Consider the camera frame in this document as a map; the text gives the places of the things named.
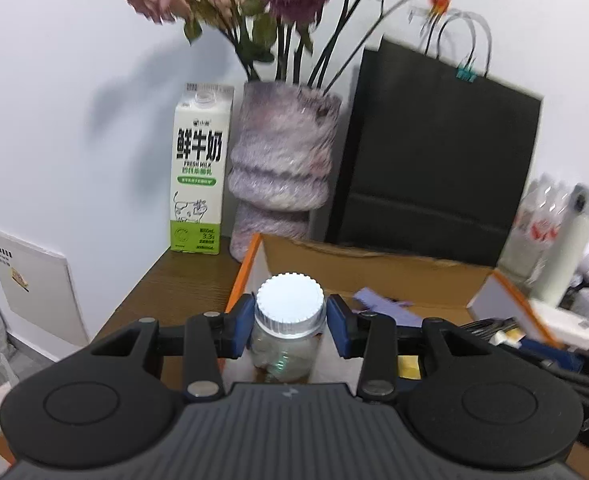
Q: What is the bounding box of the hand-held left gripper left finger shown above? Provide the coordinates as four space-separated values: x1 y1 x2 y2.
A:
90 294 256 401

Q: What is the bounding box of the purple textured vase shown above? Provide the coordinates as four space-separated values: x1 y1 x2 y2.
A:
228 81 342 263

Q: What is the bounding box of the glass jar white lid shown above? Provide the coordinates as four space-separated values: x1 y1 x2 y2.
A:
249 273 326 383

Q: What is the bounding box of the white thermos bottle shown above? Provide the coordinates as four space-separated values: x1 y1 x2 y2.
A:
529 183 589 307

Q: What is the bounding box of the wooden desktop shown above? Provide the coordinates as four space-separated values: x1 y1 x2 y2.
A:
0 247 589 480

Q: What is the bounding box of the clear water bottle red label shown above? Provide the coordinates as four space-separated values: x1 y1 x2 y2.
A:
544 180 577 241
499 175 560 281

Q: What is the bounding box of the orange-edged cardboard box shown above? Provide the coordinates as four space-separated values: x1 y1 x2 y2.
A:
223 232 565 392

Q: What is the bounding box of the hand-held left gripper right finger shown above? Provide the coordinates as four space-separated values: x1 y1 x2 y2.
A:
325 294 495 401

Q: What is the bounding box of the white flat box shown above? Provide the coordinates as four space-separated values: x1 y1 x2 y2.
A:
527 300 589 351

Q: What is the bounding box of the white wall panel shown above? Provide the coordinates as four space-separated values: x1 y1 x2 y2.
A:
0 227 90 348

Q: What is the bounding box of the purple cloth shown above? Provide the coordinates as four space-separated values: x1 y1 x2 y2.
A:
351 287 425 332

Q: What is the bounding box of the black paper bag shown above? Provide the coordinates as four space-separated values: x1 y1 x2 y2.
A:
324 7 544 268

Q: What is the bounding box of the white green milk carton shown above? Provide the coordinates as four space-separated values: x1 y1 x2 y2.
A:
168 82 235 256

